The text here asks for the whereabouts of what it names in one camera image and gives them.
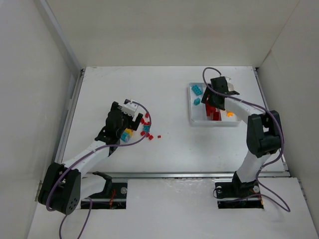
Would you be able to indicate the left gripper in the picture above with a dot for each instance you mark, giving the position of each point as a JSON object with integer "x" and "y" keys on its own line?
{"x": 127, "y": 120}

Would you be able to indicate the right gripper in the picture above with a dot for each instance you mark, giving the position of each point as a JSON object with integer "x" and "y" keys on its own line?
{"x": 212, "y": 98}

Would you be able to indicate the small teal lego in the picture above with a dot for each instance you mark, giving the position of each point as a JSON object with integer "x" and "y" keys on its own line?
{"x": 146, "y": 128}

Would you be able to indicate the red stepped lego block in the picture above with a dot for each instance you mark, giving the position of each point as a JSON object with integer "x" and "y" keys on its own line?
{"x": 212, "y": 113}

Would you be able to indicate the teal long lego brick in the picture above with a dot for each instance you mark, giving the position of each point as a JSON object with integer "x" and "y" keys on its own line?
{"x": 197, "y": 90}

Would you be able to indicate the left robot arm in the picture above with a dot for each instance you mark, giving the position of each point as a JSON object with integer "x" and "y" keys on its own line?
{"x": 62, "y": 188}

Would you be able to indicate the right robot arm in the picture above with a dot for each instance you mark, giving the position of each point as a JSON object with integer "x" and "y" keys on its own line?
{"x": 263, "y": 137}

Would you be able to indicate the teal yellow lego stack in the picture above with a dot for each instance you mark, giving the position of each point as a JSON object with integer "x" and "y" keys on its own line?
{"x": 126, "y": 135}

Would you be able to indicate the red lego brick pair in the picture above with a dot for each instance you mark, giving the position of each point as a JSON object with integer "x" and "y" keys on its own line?
{"x": 149, "y": 136}

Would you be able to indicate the white divided tray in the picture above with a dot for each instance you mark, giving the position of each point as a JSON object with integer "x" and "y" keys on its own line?
{"x": 205, "y": 115}

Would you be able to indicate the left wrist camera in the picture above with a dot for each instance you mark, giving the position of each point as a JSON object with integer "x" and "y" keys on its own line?
{"x": 129, "y": 107}

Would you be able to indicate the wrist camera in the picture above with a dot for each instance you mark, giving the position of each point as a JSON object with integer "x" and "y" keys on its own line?
{"x": 129, "y": 107}
{"x": 229, "y": 83}

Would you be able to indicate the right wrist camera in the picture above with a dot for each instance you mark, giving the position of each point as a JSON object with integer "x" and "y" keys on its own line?
{"x": 229, "y": 83}

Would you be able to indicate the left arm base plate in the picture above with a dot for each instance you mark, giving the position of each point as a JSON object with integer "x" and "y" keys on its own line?
{"x": 115, "y": 198}

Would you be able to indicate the aluminium rail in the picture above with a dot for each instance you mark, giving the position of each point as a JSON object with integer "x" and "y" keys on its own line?
{"x": 176, "y": 175}

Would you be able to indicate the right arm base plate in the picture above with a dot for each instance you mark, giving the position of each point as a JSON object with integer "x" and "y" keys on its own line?
{"x": 232, "y": 196}

